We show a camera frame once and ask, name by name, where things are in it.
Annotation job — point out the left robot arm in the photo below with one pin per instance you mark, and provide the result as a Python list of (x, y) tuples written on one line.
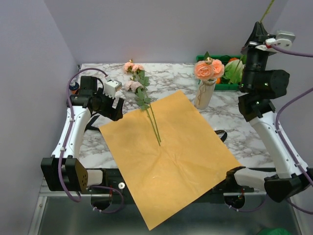
[(63, 171)]

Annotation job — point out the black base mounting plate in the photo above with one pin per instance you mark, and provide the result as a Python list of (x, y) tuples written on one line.
[(117, 192)]

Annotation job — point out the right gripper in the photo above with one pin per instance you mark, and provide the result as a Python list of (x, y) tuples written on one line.
[(259, 34)]

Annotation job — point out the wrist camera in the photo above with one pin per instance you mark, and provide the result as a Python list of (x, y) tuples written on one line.
[(282, 40), (111, 87)]

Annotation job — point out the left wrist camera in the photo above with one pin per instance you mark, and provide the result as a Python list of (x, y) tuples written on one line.
[(111, 87)]

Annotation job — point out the pink flower bouquet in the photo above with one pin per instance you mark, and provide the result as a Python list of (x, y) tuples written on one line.
[(138, 84)]

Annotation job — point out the green lettuce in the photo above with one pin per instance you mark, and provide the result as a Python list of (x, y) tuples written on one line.
[(233, 72)]

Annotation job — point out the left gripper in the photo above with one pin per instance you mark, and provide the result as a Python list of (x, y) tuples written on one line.
[(115, 114)]

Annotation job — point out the green plastic crate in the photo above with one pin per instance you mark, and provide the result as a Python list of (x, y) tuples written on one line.
[(224, 84)]

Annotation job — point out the green cloth object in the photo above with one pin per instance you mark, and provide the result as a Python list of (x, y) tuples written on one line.
[(274, 231)]

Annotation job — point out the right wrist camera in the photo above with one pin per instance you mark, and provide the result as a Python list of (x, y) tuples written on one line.
[(282, 40)]

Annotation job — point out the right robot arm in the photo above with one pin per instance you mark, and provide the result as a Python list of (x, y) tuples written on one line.
[(259, 86)]

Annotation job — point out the aluminium rail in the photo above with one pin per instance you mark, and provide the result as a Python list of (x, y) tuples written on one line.
[(49, 189)]

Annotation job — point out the orange paper flower wrap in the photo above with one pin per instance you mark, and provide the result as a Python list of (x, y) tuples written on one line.
[(164, 177)]

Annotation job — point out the pink flower stem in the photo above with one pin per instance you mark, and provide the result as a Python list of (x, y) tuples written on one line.
[(208, 68), (258, 35)]

